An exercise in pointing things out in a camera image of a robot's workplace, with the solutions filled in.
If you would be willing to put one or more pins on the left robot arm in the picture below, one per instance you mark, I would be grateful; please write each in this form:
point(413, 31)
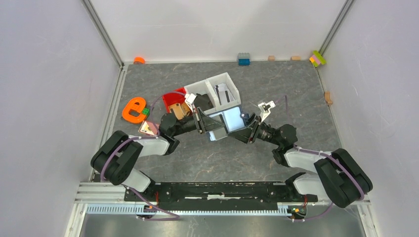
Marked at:
point(116, 158)

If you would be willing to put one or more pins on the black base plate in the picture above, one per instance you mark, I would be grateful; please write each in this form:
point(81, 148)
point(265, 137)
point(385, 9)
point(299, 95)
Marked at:
point(270, 191)

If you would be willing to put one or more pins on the grey VIP card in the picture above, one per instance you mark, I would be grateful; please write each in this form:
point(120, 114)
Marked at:
point(218, 134)

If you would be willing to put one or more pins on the orange round toy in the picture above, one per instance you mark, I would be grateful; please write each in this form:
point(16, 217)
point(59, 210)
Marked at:
point(139, 60)

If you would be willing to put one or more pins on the blue grey toy brick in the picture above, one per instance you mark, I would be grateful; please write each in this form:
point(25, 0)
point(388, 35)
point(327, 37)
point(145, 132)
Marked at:
point(244, 59)

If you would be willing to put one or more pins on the blue card holder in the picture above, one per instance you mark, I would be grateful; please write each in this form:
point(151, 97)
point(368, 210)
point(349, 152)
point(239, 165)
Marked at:
point(232, 118)

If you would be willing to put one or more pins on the white cards in bin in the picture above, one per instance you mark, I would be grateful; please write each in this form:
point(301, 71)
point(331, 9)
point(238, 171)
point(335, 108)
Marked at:
point(223, 93)

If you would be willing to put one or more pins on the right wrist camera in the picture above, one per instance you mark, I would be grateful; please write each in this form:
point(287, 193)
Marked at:
point(265, 109)

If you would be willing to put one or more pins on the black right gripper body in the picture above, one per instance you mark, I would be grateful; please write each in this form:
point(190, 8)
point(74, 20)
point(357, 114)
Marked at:
point(266, 133)

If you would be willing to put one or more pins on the flat tan wooden block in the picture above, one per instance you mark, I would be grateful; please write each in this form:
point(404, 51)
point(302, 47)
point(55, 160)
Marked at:
point(295, 58)

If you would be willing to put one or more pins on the tan object in red bin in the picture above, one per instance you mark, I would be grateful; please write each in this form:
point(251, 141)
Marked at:
point(180, 110)

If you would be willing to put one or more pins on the red bin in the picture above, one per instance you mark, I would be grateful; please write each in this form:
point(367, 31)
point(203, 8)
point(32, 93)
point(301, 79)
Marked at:
point(172, 98)

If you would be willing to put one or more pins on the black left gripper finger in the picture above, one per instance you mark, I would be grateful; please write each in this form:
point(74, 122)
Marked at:
point(203, 119)
point(206, 127)

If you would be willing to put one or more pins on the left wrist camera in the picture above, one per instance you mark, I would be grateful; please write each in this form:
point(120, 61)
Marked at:
point(189, 100)

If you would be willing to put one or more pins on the multicolour brick stack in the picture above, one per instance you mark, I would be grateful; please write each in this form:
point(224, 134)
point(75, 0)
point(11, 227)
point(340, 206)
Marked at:
point(317, 59)

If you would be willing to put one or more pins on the white bin with cards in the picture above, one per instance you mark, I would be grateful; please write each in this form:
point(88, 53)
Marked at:
point(225, 78)

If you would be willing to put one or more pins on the pink white small box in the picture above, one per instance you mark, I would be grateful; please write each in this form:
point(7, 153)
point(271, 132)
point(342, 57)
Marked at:
point(149, 128)

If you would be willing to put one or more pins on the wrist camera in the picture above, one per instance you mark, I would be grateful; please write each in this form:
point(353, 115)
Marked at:
point(189, 100)
point(265, 109)

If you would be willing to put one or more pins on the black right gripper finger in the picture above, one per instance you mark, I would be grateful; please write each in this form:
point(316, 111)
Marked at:
point(244, 135)
point(252, 120)

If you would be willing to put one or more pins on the black wallets in bin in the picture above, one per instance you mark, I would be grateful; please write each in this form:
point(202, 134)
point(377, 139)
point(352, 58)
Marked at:
point(203, 102)

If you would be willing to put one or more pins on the orange letter-shaped toy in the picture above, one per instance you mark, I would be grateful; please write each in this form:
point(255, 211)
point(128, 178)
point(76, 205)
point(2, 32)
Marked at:
point(132, 110)

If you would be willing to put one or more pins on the white bin with wallets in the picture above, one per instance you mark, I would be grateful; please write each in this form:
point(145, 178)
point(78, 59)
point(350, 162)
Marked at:
point(206, 90)

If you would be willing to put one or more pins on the green toy block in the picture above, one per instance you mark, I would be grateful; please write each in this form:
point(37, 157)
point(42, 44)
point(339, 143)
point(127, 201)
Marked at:
point(146, 112)

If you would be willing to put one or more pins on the curved wooden block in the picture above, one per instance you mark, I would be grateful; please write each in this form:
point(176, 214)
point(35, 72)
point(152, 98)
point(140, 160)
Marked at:
point(327, 97)

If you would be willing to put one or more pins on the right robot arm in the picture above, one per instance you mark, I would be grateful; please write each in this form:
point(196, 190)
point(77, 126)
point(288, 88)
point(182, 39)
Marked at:
point(335, 175)

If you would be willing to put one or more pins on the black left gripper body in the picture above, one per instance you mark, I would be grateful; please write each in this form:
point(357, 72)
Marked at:
point(190, 123)

